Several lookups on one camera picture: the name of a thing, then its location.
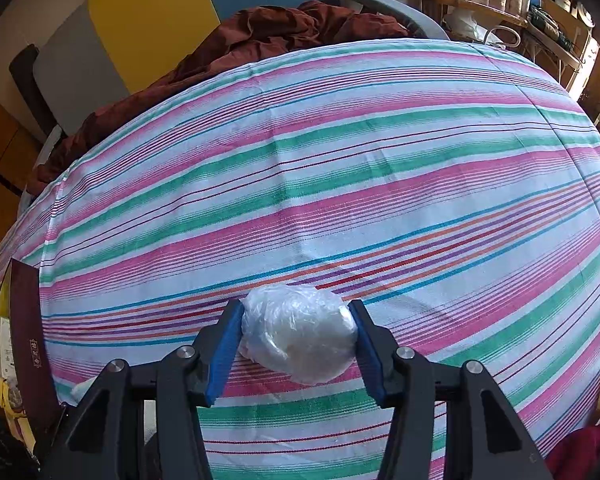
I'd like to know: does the dark red cloth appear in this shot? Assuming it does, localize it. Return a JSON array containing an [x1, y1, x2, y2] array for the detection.
[[545, 425, 600, 480]]

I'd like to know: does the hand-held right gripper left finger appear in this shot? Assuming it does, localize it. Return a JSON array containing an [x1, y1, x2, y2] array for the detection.
[[39, 299, 246, 480]]

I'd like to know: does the white metal rack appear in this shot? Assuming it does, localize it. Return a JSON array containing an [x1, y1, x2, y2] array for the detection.
[[522, 0, 600, 86]]

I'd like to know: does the grey yellow blue armchair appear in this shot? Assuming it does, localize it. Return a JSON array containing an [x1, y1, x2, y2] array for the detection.
[[32, 0, 451, 136]]

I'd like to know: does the white plastic-wrapped ball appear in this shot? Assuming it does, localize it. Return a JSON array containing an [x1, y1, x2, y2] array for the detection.
[[240, 282, 358, 386]]

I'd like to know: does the white plastic bag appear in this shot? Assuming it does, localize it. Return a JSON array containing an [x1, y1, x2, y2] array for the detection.
[[445, 10, 523, 51]]

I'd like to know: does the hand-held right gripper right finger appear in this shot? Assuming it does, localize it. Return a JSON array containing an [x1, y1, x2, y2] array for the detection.
[[347, 299, 553, 480]]

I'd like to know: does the gold lined gift box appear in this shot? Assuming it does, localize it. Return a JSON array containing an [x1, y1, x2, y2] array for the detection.
[[0, 257, 63, 456]]

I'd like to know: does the maroon blanket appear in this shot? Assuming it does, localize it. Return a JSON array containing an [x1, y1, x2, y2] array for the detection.
[[32, 1, 411, 196]]

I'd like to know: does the wooden wardrobe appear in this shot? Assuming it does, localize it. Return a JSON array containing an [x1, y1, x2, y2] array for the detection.
[[0, 85, 43, 271]]

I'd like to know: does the striped bed sheet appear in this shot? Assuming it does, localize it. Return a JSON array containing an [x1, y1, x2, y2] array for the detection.
[[0, 40, 600, 480]]

